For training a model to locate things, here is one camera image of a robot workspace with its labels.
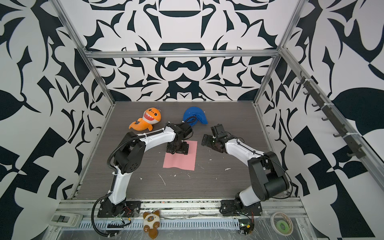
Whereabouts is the pink paper sheet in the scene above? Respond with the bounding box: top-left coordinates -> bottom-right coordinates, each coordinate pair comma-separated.
163,141 -> 198,171

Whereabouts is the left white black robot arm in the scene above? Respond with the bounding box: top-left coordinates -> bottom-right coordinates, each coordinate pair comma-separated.
98,123 -> 193,218

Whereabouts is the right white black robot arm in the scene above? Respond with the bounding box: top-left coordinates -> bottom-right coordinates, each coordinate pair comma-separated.
202,124 -> 290,217

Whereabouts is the blue cloth cap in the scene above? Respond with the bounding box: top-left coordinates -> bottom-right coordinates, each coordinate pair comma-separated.
183,107 -> 208,127

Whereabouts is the orange shark plush toy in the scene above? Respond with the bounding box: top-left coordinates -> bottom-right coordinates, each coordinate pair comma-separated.
129,108 -> 162,131

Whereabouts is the brown white plush toy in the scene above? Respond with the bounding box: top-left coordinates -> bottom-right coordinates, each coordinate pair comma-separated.
143,210 -> 160,240

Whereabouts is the small electronics board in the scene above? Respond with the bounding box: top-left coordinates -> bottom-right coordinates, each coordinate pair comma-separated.
239,219 -> 255,236

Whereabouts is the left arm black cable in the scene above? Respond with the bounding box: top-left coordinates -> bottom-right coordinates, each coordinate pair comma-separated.
90,193 -> 133,238

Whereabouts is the white switch box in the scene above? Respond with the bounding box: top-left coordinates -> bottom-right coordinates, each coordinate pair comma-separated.
50,212 -> 84,228

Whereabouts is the black hook rail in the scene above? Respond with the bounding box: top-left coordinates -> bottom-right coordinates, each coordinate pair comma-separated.
297,75 -> 367,159

